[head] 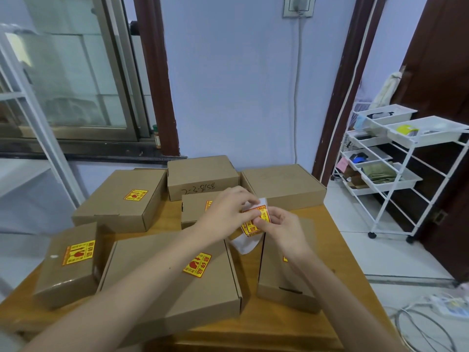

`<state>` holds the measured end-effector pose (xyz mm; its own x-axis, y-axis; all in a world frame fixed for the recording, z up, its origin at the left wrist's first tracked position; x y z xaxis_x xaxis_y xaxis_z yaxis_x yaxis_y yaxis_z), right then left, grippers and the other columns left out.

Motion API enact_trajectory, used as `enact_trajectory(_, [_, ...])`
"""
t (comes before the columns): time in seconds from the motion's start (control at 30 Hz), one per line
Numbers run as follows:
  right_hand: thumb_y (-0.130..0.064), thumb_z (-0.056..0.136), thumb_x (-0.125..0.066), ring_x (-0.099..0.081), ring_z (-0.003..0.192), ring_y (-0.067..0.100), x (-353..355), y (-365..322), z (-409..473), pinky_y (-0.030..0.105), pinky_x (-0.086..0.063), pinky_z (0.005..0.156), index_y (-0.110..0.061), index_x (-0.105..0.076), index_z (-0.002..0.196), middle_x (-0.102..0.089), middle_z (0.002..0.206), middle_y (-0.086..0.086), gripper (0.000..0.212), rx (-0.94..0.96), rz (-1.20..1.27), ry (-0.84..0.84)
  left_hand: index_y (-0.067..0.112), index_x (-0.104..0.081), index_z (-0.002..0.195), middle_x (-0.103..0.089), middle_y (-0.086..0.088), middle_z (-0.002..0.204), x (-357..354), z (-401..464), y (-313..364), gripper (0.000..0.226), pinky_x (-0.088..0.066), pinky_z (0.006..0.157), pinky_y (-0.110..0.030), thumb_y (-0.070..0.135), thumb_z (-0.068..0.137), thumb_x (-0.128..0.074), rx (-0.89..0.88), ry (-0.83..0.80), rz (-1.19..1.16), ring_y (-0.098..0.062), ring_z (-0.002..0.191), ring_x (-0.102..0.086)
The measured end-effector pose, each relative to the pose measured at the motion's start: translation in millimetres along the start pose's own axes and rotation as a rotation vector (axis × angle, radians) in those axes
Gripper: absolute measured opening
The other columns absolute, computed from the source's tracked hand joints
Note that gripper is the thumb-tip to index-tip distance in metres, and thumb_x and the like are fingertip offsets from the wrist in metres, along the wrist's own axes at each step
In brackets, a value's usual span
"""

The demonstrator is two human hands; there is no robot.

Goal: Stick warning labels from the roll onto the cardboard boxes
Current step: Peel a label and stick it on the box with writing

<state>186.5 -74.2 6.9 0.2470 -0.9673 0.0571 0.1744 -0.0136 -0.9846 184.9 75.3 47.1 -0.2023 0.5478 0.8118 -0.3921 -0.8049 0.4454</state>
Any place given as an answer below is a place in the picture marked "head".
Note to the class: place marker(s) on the pink sticky note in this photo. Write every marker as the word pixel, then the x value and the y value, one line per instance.
pixel 342 165

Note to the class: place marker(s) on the white hanging cloth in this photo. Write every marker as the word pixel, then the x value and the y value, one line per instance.
pixel 386 89

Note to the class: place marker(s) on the blue item in tray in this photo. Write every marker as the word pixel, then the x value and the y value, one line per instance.
pixel 359 158

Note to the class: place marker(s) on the white metal shelf rack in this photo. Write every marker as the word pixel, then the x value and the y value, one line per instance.
pixel 49 142

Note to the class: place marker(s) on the person's right forearm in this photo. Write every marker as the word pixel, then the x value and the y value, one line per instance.
pixel 348 318

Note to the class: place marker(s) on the white power strip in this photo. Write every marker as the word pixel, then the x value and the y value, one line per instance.
pixel 450 307

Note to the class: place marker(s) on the person's right hand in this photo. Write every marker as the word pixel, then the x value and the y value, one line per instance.
pixel 287 234

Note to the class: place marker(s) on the small plain cardboard box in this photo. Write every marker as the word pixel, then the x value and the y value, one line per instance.
pixel 278 285

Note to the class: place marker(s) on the dark stone windowsill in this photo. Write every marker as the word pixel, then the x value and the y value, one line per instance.
pixel 91 150

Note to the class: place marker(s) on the person's left hand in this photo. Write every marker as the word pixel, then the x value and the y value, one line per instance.
pixel 221 216

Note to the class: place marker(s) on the sliding glass window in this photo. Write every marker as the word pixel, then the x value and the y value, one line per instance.
pixel 73 69

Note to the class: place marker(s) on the white rolling tray cart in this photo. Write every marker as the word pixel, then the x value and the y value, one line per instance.
pixel 425 137

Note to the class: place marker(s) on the dark brown door frame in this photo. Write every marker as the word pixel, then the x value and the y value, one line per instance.
pixel 338 87

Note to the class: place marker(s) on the person's left forearm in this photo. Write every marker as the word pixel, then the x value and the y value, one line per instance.
pixel 121 300

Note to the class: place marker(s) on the roll of yellow red stickers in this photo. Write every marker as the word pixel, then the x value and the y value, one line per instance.
pixel 253 227

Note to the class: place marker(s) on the tape-wrapped cardboard box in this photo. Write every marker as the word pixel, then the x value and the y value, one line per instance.
pixel 66 282

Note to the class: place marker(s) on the dark brown window post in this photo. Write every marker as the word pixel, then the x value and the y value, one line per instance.
pixel 157 69

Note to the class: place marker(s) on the white wall socket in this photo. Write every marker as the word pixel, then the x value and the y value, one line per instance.
pixel 287 14

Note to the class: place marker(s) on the folded green cloth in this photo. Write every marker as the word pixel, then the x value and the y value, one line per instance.
pixel 379 173

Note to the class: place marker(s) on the small pink floor device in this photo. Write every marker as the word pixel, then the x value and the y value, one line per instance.
pixel 464 287

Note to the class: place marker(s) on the small orange bottle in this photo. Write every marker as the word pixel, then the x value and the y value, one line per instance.
pixel 157 139

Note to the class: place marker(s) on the dark brown wooden door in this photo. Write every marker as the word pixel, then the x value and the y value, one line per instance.
pixel 447 69

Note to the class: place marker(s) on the wooden cabinet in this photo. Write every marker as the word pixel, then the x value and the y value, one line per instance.
pixel 256 326

